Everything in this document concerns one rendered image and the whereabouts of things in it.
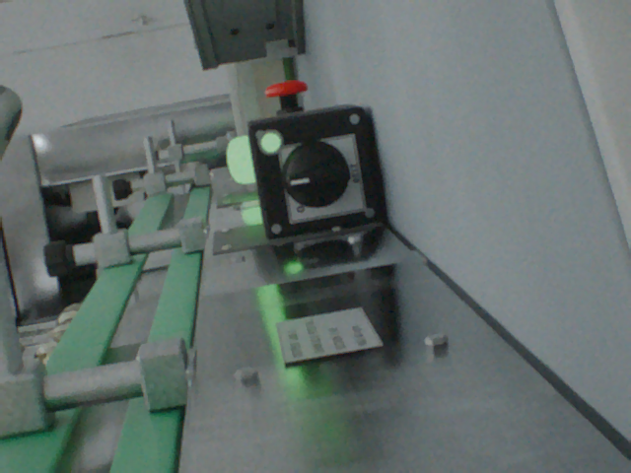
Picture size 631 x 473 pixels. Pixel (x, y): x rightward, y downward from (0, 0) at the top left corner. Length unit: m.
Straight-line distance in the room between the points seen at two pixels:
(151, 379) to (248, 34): 0.88
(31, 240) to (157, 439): 1.99
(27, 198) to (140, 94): 2.76
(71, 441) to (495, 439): 0.21
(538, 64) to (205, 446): 0.16
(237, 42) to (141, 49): 3.81
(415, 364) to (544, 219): 0.09
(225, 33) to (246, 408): 0.94
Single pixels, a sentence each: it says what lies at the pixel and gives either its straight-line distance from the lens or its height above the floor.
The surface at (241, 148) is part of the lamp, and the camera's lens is 1.13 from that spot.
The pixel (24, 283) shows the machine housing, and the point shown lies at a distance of 2.48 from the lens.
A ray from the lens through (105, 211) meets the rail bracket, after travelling 0.98.
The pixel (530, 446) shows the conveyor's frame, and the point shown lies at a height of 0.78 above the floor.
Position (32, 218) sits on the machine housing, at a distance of 2.46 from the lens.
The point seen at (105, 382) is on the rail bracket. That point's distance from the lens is 0.52.
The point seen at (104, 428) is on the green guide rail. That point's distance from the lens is 0.53.
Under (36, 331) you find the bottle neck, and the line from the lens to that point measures 1.49.
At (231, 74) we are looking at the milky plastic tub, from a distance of 1.60.
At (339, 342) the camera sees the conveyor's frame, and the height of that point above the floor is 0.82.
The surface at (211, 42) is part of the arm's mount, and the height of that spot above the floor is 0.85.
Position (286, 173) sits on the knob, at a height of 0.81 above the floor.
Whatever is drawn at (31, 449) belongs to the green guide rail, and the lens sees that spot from 0.51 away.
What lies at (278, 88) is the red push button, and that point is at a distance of 1.13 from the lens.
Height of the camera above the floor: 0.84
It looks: 3 degrees down
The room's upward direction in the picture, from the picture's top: 100 degrees counter-clockwise
